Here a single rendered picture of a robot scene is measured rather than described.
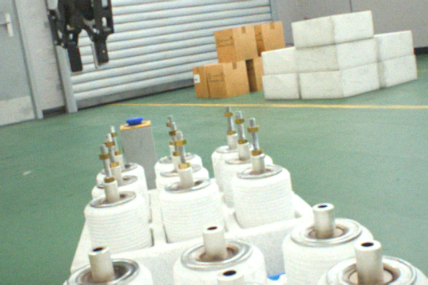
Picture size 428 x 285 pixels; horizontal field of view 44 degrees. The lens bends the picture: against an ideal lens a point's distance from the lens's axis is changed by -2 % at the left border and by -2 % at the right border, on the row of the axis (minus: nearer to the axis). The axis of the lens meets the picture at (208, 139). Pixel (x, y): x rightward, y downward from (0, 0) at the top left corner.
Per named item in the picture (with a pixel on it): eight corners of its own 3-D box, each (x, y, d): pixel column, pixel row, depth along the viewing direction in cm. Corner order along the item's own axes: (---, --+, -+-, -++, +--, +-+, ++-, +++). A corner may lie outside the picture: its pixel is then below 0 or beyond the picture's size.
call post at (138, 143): (144, 259, 125) (119, 130, 120) (144, 249, 132) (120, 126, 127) (174, 254, 126) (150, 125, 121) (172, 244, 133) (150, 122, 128)
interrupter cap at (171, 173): (152, 179, 96) (152, 175, 96) (174, 168, 102) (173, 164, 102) (188, 178, 92) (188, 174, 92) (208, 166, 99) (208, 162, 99)
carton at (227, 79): (249, 93, 486) (245, 59, 481) (228, 98, 474) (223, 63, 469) (231, 93, 511) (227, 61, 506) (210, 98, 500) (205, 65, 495)
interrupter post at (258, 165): (251, 174, 88) (248, 154, 88) (265, 171, 88) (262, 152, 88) (253, 177, 86) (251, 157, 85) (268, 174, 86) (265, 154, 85)
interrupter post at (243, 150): (253, 158, 99) (251, 141, 99) (249, 162, 97) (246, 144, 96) (241, 159, 100) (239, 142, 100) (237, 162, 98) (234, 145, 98)
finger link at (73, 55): (79, 47, 83) (83, 70, 84) (77, 47, 84) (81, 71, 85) (67, 49, 82) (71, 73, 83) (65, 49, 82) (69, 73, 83)
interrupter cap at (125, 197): (113, 211, 79) (112, 206, 79) (79, 208, 84) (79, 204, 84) (146, 195, 85) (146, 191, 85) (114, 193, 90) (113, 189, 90)
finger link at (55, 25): (63, 6, 84) (74, 41, 84) (57, 11, 86) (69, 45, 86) (48, 7, 82) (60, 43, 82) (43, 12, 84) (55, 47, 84)
